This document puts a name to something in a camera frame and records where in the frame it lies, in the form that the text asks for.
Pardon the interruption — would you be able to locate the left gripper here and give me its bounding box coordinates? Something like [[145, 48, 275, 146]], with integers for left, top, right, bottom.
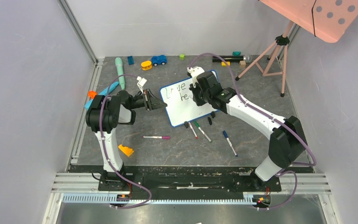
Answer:
[[129, 89, 168, 111]]

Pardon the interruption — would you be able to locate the blue framed whiteboard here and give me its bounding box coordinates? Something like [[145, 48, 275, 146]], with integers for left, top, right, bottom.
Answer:
[[160, 77, 217, 127]]

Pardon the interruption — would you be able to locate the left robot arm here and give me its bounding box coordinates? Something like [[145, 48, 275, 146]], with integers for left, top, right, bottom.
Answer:
[[85, 89, 167, 191]]

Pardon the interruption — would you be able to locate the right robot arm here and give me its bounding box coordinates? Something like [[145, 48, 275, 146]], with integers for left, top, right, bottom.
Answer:
[[187, 67, 306, 190]]

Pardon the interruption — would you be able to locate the pink whiteboard marker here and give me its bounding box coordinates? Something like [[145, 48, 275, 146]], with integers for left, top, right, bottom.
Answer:
[[142, 136, 170, 140]]

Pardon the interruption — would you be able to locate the green whiteboard marker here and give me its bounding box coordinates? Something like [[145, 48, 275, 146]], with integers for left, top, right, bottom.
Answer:
[[194, 121, 213, 143]]

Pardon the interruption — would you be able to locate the blue whiteboard marker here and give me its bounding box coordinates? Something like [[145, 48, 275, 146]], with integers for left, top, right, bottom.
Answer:
[[222, 130, 238, 157]]

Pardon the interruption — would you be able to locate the red whiteboard marker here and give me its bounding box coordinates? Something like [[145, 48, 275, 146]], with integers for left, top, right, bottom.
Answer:
[[187, 121, 198, 139]]

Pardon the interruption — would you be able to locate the yellow oval toy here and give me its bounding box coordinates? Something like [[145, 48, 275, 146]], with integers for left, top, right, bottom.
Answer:
[[141, 60, 153, 70]]

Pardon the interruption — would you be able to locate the blue toy car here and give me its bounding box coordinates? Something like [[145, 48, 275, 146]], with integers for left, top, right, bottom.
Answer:
[[151, 55, 167, 66]]

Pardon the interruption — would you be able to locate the tan wooden cube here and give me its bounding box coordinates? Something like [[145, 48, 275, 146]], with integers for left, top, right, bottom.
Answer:
[[239, 61, 247, 68]]

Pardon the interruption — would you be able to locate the teal block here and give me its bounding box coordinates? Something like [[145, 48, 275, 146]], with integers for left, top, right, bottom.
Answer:
[[232, 51, 241, 56]]

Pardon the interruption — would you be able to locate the dark blue block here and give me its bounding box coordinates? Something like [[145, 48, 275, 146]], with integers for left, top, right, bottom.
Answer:
[[127, 56, 134, 65]]

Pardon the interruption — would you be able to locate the black cylinder flashlight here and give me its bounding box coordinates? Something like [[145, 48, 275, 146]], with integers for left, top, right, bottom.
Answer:
[[212, 55, 253, 63]]

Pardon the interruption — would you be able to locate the light blue toy tube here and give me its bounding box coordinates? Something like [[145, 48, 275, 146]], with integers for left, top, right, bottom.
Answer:
[[84, 82, 119, 110]]

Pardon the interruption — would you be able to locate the mint green toy tube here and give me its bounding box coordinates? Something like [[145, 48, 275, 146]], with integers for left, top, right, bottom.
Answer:
[[115, 57, 125, 90]]

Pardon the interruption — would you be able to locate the yellow wedge block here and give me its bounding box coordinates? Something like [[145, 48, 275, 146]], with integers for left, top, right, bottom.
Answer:
[[118, 144, 134, 157]]

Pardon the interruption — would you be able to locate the orange toy piece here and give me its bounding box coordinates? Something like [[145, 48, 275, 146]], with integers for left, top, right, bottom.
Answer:
[[88, 91, 98, 99]]

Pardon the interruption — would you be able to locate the pink tripod stand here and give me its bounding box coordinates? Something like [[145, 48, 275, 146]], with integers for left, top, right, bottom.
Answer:
[[235, 21, 294, 98]]

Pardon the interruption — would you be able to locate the pink perforated panel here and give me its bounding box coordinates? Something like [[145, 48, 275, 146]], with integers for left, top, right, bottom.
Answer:
[[261, 0, 358, 43]]

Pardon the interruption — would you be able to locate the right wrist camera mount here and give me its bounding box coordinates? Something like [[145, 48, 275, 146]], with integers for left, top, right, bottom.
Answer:
[[187, 66, 205, 87]]

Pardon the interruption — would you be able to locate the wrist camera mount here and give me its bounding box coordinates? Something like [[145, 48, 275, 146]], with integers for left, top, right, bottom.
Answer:
[[187, 66, 205, 87], [137, 76, 147, 92]]

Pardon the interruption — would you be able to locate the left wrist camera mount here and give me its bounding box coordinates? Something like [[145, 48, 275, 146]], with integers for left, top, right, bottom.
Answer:
[[137, 76, 147, 92]]

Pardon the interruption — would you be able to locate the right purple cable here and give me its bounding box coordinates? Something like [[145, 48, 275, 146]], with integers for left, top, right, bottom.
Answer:
[[189, 53, 317, 211]]

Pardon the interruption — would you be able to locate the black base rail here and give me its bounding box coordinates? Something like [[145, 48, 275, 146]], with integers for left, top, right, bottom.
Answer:
[[69, 164, 315, 201]]

